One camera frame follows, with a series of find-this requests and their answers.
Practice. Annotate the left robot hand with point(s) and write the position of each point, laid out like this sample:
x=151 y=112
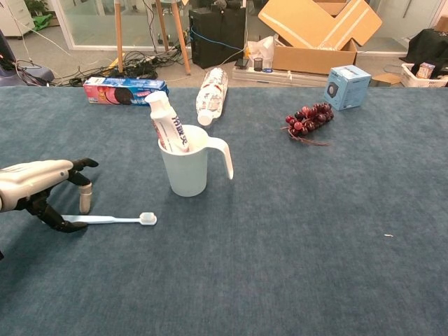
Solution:
x=31 y=178

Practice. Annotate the light blue toothbrush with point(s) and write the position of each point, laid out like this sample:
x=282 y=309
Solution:
x=105 y=219

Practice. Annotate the white toothpaste tube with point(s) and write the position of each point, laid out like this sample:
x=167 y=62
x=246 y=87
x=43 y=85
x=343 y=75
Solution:
x=164 y=115

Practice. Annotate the black mesh pen cup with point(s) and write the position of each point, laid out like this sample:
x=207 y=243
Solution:
x=258 y=64

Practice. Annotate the dark blue rounded machine base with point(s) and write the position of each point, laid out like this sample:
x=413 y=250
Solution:
x=38 y=75

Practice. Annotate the blue cookie box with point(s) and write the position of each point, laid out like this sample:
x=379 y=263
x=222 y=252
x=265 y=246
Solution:
x=105 y=92

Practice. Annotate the white cabinet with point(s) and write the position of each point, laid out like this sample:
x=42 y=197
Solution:
x=14 y=17

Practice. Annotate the wooden stand leg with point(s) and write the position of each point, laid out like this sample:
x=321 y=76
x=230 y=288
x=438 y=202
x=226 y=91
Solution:
x=180 y=38
x=119 y=35
x=162 y=24

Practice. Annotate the clear plastic water bottle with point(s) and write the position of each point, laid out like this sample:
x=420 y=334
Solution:
x=211 y=94

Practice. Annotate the blue table mat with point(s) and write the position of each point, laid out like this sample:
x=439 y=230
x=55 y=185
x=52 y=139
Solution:
x=245 y=262

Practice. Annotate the black computer tower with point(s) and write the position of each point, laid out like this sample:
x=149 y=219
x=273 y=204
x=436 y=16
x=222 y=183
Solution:
x=217 y=35

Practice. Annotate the black smartphone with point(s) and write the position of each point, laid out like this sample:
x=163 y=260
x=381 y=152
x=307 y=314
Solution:
x=241 y=63

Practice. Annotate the aluminium rails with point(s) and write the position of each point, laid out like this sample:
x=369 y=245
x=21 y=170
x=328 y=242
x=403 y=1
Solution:
x=266 y=77

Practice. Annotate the white plastic bag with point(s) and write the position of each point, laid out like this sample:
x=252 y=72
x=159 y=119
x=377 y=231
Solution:
x=260 y=49

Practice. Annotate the bunch of red grapes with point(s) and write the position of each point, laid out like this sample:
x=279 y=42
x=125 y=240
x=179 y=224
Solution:
x=311 y=117

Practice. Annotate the large open cardboard box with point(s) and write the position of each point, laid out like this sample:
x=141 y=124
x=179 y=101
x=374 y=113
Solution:
x=315 y=56

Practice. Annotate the light blue cardboard box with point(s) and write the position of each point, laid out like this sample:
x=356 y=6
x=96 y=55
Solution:
x=350 y=87

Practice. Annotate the flat brown cardboard piece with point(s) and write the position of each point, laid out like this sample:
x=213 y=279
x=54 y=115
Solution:
x=386 y=80

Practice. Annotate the white plastic basket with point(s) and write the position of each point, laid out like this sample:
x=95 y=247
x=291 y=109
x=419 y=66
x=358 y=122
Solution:
x=413 y=80

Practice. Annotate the small snack box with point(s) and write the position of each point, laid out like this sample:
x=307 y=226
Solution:
x=425 y=70

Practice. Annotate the black cloth cover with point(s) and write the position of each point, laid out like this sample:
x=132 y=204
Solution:
x=430 y=45

